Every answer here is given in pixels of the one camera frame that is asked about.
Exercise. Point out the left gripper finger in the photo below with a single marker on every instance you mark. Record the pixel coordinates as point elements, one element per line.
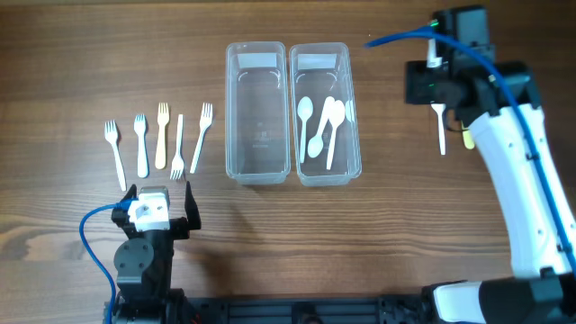
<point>191,209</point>
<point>131,194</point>

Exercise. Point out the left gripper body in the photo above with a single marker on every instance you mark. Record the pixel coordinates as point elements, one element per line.
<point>179,229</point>

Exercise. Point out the light blue plastic fork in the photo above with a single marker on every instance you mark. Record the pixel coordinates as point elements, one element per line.
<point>140,127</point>

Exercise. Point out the yellow plastic spoon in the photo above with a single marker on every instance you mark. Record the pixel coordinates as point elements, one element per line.
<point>467,138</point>

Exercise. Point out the white plastic fork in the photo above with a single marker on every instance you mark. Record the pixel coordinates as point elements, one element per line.
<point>205,123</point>
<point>111,134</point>

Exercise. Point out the white plastic fork rightmost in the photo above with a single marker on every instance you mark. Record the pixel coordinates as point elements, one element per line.
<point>205,123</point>

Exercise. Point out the white plastic spoon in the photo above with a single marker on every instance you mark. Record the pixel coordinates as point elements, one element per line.
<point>316,143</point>
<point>336,118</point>
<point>441,130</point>
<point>304,112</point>

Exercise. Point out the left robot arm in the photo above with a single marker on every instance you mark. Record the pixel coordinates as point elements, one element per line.
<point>144,261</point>

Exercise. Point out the clear plastic container right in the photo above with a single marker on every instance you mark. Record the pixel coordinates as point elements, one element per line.
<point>319,70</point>

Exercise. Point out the clear plastic container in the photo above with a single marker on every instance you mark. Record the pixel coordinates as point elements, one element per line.
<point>257,113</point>
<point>319,70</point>

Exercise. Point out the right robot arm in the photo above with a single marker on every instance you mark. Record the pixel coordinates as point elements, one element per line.
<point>499,104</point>

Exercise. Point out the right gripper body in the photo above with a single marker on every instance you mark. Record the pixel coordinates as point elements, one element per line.
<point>426,83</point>

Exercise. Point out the white plastic fork leftmost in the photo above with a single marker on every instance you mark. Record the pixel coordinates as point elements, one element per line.
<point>111,134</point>

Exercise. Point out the white fork tines down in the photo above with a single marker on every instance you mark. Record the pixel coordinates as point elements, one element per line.
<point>178,164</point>

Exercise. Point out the yellow plastic fork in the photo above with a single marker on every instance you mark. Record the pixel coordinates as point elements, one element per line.
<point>162,121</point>

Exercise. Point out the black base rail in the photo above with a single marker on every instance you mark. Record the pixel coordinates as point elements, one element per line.
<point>385,309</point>

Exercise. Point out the clear plastic container left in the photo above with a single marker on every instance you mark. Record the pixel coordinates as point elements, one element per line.
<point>257,113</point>

